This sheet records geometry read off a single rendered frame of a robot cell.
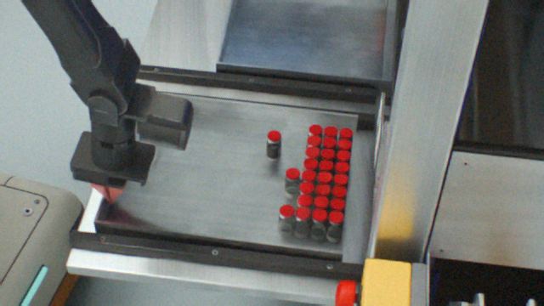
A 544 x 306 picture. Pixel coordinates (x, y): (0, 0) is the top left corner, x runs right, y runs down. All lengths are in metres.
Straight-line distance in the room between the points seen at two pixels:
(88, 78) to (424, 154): 0.39
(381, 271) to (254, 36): 0.62
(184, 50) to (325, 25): 0.25
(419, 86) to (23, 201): 1.39
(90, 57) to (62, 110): 1.69
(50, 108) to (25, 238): 0.74
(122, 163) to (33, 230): 0.90
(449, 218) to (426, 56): 0.24
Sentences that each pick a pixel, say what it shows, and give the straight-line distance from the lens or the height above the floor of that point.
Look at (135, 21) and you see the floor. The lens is 2.96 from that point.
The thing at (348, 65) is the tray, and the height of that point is 0.88.
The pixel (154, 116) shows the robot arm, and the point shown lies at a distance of 1.09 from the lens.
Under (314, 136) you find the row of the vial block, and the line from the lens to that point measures 1.30.
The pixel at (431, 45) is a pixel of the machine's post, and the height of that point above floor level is 1.34.
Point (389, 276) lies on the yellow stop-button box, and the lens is 1.03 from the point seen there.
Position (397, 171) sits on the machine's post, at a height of 1.16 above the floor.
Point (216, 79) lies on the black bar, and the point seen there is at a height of 0.90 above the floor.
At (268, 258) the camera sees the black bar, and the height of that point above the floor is 0.90.
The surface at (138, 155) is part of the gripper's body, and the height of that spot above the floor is 0.99.
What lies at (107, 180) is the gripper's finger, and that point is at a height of 0.98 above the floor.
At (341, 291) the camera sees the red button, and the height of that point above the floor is 1.01.
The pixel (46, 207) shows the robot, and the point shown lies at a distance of 2.09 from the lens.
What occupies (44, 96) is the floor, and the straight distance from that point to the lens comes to 2.74.
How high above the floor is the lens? 1.88
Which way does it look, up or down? 48 degrees down
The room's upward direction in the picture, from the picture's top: 2 degrees clockwise
